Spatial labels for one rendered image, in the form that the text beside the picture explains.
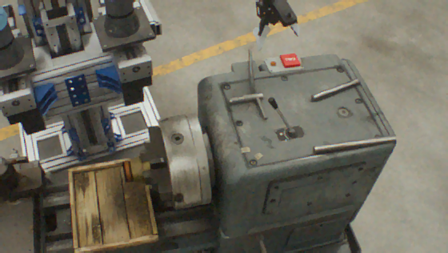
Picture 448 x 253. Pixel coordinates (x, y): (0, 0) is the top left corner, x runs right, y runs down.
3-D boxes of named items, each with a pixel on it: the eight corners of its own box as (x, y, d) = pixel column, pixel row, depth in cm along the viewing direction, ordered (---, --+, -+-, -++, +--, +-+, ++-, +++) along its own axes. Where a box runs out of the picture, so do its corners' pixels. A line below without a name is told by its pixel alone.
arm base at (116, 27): (101, 20, 192) (98, 1, 184) (134, 12, 196) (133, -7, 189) (109, 42, 184) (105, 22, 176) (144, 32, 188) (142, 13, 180)
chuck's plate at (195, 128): (192, 142, 181) (192, 94, 155) (210, 216, 165) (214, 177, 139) (183, 144, 181) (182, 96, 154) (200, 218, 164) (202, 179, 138)
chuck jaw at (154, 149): (172, 152, 160) (166, 118, 157) (174, 156, 155) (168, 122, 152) (141, 158, 158) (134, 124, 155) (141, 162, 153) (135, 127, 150)
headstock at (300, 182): (327, 114, 203) (347, 47, 173) (371, 205, 175) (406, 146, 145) (195, 136, 193) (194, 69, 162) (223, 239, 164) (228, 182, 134)
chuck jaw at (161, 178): (175, 164, 154) (182, 190, 146) (176, 174, 158) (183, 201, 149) (142, 170, 152) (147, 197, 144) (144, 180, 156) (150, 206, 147)
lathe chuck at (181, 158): (183, 144, 181) (182, 96, 154) (200, 218, 164) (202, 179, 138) (160, 148, 179) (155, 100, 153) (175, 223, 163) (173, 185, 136)
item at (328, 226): (296, 208, 271) (327, 113, 204) (323, 282, 243) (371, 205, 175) (196, 229, 260) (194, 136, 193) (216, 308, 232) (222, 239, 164)
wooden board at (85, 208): (144, 161, 184) (143, 155, 181) (159, 242, 162) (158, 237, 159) (70, 174, 179) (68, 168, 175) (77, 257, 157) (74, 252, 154)
